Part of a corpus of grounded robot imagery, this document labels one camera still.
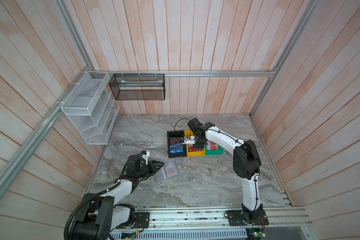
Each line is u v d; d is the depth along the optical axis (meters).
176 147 0.99
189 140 0.86
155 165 0.78
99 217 0.42
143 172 0.74
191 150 0.98
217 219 0.76
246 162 0.54
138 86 1.04
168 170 0.90
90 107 0.67
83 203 0.41
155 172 0.76
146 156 0.82
